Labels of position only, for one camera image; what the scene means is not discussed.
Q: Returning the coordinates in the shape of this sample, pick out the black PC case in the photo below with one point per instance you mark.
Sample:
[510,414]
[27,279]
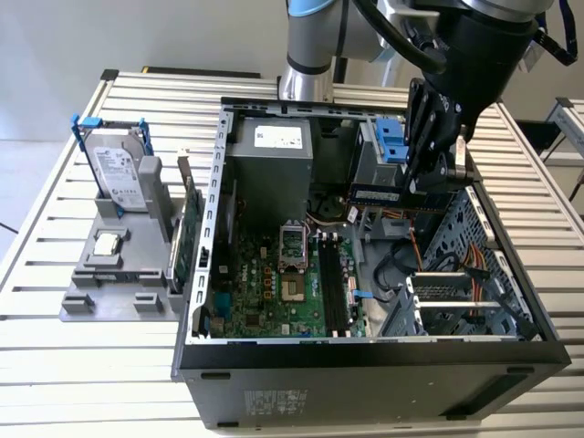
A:
[319,392]

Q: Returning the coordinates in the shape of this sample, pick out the black RAM slot white clips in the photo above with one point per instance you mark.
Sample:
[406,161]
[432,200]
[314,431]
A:
[327,283]
[340,283]

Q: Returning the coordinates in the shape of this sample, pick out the green motherboard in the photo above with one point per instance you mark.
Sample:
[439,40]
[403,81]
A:
[299,315]

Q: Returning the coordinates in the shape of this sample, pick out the CPU socket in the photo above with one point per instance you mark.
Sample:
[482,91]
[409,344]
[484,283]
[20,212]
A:
[292,288]

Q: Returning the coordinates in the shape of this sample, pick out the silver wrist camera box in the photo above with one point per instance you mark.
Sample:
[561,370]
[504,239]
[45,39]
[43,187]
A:
[461,169]

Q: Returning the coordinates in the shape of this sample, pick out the grey power supply unit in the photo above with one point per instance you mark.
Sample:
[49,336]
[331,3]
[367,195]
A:
[269,182]

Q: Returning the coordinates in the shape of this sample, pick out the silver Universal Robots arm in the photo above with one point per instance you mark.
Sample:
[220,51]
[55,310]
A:
[310,41]

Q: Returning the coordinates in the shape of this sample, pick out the hard disk in blue carrier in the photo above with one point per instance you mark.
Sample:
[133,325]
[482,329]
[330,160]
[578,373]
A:
[114,169]

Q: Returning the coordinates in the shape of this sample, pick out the grey parts rack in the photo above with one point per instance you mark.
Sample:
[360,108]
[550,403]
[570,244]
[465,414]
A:
[137,255]

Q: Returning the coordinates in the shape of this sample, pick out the silver CPU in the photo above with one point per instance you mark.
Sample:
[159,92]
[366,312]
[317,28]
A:
[106,245]

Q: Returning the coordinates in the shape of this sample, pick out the black bar yellow end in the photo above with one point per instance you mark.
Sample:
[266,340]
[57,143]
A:
[205,72]

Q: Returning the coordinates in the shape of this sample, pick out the blue drive bay latch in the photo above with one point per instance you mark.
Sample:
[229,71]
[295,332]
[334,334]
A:
[390,141]

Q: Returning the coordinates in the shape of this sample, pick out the blue connector tab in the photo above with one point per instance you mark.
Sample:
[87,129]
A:
[362,294]

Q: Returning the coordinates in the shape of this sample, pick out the black round fan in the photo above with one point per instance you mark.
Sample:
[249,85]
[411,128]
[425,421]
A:
[330,207]

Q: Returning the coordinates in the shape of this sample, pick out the black stand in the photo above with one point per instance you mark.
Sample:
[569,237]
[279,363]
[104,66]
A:
[540,137]

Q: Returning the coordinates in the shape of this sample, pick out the metal disk bay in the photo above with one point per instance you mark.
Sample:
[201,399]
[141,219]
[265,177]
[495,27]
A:
[438,290]

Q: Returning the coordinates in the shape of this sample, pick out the aluminium side table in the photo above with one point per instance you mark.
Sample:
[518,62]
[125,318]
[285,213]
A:
[568,116]

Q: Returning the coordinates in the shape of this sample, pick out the green graphics card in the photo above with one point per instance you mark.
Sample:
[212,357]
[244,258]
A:
[184,255]

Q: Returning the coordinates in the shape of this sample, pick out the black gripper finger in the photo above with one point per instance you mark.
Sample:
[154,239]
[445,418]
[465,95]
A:
[422,137]

